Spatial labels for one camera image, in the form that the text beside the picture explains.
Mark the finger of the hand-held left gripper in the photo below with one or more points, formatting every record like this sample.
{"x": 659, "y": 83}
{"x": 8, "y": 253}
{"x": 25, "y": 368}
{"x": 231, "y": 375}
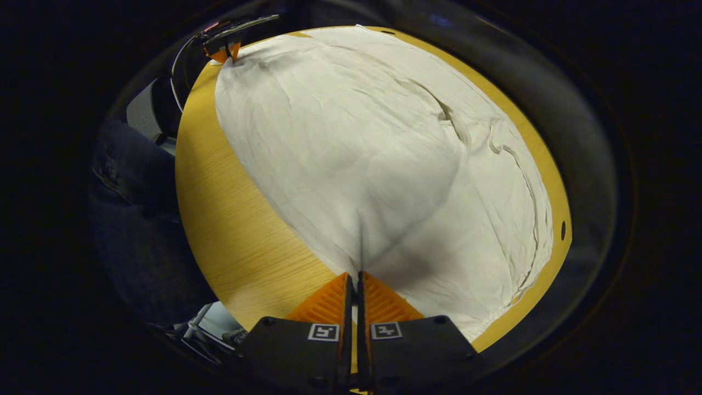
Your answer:
{"x": 234, "y": 50}
{"x": 218, "y": 55}

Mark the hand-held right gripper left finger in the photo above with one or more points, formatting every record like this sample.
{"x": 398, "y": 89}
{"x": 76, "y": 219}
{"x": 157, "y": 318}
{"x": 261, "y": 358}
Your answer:
{"x": 346, "y": 329}

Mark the white plastic object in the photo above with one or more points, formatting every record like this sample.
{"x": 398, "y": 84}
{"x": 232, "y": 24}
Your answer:
{"x": 219, "y": 323}

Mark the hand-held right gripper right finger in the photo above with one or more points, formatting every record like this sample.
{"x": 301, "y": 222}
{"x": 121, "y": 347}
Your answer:
{"x": 362, "y": 340}

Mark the white jeans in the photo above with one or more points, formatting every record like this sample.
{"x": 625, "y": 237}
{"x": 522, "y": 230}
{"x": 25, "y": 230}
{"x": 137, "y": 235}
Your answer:
{"x": 356, "y": 153}

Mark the person's dark trouser leg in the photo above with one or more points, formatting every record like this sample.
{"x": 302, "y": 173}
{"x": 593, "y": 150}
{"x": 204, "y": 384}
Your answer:
{"x": 137, "y": 219}

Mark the grey ribbed panel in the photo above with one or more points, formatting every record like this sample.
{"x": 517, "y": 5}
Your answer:
{"x": 143, "y": 112}

